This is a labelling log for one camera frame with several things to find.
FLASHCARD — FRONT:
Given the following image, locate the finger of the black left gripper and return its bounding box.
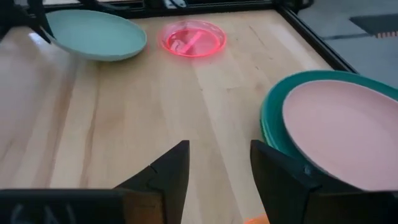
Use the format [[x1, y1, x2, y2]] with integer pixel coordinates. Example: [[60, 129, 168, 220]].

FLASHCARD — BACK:
[[0, 4, 38, 34], [29, 0, 55, 44]]

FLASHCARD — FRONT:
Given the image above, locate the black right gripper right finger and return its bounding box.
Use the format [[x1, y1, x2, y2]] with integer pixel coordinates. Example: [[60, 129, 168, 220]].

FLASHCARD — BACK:
[[250, 139, 361, 224]]

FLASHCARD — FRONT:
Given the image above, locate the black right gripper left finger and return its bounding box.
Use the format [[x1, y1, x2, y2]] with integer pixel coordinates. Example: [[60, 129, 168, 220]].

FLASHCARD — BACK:
[[114, 140, 190, 224]]

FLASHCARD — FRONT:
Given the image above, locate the pale mint plastic plate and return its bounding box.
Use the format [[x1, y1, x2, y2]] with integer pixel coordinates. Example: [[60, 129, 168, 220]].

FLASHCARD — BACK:
[[45, 9, 148, 62]]

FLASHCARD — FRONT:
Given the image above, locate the large teal plastic plate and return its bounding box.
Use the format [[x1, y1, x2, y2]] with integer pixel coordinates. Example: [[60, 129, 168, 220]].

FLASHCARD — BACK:
[[260, 70, 398, 166]]

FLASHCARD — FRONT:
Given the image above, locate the salmon pink plastic plate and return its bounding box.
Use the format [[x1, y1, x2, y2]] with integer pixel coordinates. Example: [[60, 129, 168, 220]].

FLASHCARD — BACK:
[[282, 80, 398, 192]]

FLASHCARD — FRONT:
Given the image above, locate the small pink translucent plate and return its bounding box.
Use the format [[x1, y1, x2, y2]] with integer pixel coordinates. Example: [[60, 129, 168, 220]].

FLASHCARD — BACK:
[[160, 20, 227, 58]]

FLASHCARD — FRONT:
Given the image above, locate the small orange translucent plate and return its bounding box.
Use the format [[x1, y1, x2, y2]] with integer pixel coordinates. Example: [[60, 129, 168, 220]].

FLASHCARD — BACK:
[[244, 213, 270, 224]]

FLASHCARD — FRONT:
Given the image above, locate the black hazard-striped mat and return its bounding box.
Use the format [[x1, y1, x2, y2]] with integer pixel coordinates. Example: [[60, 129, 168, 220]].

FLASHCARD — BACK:
[[348, 14, 398, 39]]

